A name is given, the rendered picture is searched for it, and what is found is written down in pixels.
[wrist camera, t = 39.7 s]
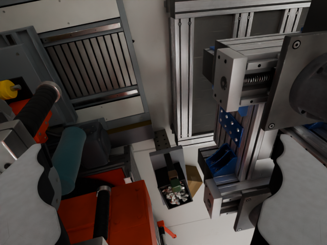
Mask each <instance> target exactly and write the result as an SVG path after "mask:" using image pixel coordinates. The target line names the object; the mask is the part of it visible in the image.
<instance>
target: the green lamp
mask: <svg viewBox="0 0 327 245"><path fill-rule="evenodd" d="M170 185H171V189H172V192H173V193H176V192H180V191H182V188H181V184H180V181H179V179H178V178H177V179H173V180H170Z"/></svg>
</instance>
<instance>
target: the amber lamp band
mask: <svg viewBox="0 0 327 245"><path fill-rule="evenodd" d="M167 173H168V177H169V181H170V179H171V178H175V177H177V178H178V174H177V171H176V170H172V171H168V172H167Z"/></svg>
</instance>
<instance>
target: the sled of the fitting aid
mask: <svg viewBox="0 0 327 245"><path fill-rule="evenodd" d="M22 43H25V44H26V46H27V48H28V50H29V52H30V54H31V55H32V57H33V59H34V61H35V63H36V65H37V66H38V68H39V70H40V72H41V74H42V76H43V77H44V79H45V81H52V82H54V83H56V84H57V85H59V87H60V88H61V91H62V94H61V96H60V98H59V100H58V101H57V103H58V105H59V107H60V109H61V111H62V113H63V114H64V116H65V118H66V120H65V122H64V123H63V124H58V125H54V126H50V127H48V128H47V130H48V131H49V130H50V129H55V128H59V127H63V126H67V125H71V124H76V121H77V118H78V115H77V113H76V111H75V109H74V107H73V105H72V103H71V101H70V99H69V97H68V95H67V93H66V91H65V89H64V87H63V85H62V83H61V81H60V79H59V77H58V75H57V73H56V71H55V69H54V67H53V65H52V63H51V61H50V59H49V57H48V55H47V53H46V51H45V49H44V47H43V45H42V43H41V41H40V39H39V36H38V34H37V32H36V30H35V28H34V26H28V27H23V28H18V29H13V30H9V31H4V32H0V48H3V47H8V46H13V45H17V44H22Z"/></svg>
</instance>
